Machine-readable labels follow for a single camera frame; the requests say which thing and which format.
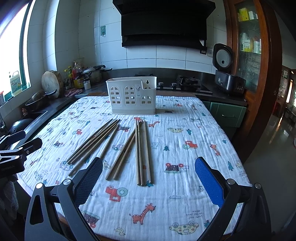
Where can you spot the round wooden cutting board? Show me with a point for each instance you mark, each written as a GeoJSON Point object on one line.
{"type": "Point", "coordinates": [52, 81]}

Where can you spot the black rice cooker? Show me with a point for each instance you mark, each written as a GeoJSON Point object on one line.
{"type": "Point", "coordinates": [222, 61]}

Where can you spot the black range hood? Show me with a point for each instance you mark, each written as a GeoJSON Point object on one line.
{"type": "Point", "coordinates": [165, 23]}

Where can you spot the wooden chopstick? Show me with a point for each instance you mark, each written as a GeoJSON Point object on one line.
{"type": "Point", "coordinates": [88, 140]}
{"type": "Point", "coordinates": [149, 177]}
{"type": "Point", "coordinates": [79, 164]}
{"type": "Point", "coordinates": [140, 155]}
{"type": "Point", "coordinates": [137, 157]}
{"type": "Point", "coordinates": [123, 158]}
{"type": "Point", "coordinates": [96, 141]}
{"type": "Point", "coordinates": [85, 156]}
{"type": "Point", "coordinates": [115, 164]}

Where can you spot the detergent bottle on windowsill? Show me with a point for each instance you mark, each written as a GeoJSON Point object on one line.
{"type": "Point", "coordinates": [15, 82]}

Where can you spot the cartoon print white cloth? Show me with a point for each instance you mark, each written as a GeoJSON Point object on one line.
{"type": "Point", "coordinates": [148, 188]}

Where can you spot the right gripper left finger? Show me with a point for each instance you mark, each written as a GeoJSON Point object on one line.
{"type": "Point", "coordinates": [53, 212]}

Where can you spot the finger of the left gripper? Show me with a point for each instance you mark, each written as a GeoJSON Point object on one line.
{"type": "Point", "coordinates": [11, 139]}
{"type": "Point", "coordinates": [23, 150]}

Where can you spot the black wok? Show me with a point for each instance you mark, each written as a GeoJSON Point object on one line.
{"type": "Point", "coordinates": [38, 100]}

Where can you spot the silver pressure cooker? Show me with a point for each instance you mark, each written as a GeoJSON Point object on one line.
{"type": "Point", "coordinates": [94, 74]}

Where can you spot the small white jar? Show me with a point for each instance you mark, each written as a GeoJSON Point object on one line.
{"type": "Point", "coordinates": [87, 84]}

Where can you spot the wooden glass door cabinet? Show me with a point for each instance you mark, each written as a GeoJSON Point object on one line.
{"type": "Point", "coordinates": [254, 36]}

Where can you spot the pink cloth on counter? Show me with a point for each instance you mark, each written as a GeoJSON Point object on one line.
{"type": "Point", "coordinates": [72, 92]}

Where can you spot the yellow label sauce bottle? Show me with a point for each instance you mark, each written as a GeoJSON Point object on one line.
{"type": "Point", "coordinates": [77, 75]}

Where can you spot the white plastic utensil holder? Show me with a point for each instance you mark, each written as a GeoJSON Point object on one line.
{"type": "Point", "coordinates": [132, 95]}

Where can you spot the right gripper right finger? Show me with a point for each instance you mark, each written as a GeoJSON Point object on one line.
{"type": "Point", "coordinates": [254, 220]}

